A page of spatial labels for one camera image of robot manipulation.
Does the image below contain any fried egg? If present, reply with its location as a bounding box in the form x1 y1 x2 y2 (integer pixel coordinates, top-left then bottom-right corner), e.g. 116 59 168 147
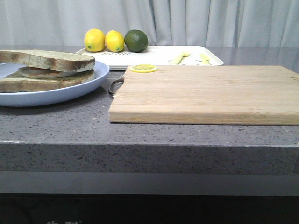
18 67 77 78

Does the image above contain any yellow plastic fork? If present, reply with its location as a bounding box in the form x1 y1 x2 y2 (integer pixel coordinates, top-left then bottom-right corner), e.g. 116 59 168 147
169 52 190 65

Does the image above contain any green lime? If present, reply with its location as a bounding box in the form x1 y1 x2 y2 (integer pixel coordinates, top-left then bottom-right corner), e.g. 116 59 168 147
124 29 149 53

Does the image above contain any left yellow lemon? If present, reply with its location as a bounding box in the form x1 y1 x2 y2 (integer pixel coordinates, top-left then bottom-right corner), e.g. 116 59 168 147
84 28 105 52

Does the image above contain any cream bear tray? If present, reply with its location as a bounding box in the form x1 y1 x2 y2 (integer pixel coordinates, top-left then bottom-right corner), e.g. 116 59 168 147
77 46 223 70

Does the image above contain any yellow plastic knife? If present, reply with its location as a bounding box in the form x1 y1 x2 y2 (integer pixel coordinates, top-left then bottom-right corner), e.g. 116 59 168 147
200 54 211 65

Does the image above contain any wooden cutting board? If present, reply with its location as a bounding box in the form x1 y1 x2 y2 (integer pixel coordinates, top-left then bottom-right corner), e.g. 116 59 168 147
109 65 299 125

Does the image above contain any bread slice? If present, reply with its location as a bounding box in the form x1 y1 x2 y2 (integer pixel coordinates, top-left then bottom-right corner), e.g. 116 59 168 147
0 49 95 72
0 70 95 93

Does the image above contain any right yellow lemon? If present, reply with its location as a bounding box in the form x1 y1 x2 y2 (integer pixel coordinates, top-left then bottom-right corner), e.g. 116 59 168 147
105 30 124 52

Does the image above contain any yellow lemon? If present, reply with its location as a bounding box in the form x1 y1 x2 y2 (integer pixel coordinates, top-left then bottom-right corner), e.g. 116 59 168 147
84 28 105 52
105 30 124 52

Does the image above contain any white curtain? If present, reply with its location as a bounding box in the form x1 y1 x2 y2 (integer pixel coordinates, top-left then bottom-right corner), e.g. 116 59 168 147
0 0 299 47

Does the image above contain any light blue round plate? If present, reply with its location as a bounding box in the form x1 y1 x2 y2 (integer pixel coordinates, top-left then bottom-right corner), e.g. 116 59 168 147
0 61 109 107

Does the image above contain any lemon slice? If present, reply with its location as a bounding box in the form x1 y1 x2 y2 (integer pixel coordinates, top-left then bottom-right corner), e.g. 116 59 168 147
129 64 158 73

